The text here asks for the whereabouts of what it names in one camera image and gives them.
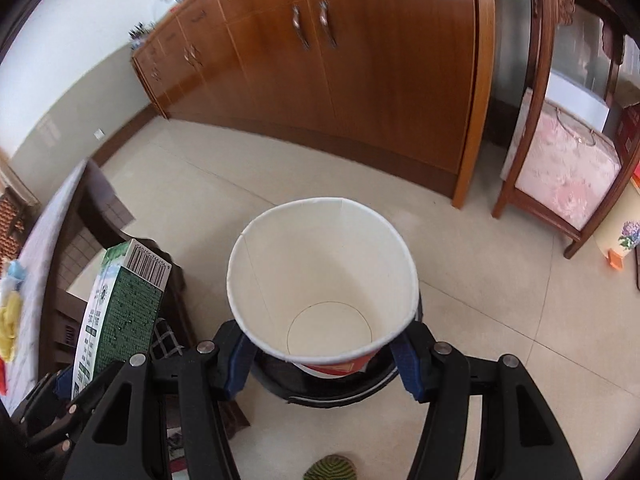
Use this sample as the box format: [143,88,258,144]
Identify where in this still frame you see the green carton box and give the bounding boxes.
[71,238,173,403]

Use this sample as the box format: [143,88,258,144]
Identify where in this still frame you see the wooden sofa bench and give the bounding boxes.
[0,185,26,261]

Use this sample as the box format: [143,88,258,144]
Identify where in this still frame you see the white flat box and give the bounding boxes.
[545,72,611,131]

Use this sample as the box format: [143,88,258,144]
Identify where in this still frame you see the pink floral storage bag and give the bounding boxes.
[515,97,623,231]

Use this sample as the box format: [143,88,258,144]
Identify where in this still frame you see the small potted plant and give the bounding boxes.
[129,20,156,43]

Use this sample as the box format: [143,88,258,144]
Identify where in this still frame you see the black trash bin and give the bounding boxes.
[248,290,426,411]

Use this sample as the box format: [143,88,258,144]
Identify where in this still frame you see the wooden chair pink cushion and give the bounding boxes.
[492,0,640,260]

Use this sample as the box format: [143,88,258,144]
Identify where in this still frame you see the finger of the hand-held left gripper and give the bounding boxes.
[22,366,76,421]
[25,382,91,466]

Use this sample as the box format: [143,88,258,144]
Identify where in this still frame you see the green patterned slipper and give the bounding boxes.
[303,454,358,480]

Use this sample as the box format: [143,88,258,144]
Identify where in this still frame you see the yellow cloth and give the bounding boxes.
[0,290,23,363]

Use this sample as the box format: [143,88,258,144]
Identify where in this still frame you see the wooden sideboard cabinet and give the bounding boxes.
[131,0,496,209]

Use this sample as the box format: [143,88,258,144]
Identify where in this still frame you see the red paper cup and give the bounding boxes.
[226,197,420,378]

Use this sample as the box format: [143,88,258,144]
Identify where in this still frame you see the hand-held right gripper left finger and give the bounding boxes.
[62,321,256,480]

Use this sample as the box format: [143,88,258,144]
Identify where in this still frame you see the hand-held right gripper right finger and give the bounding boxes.
[392,322,583,480]

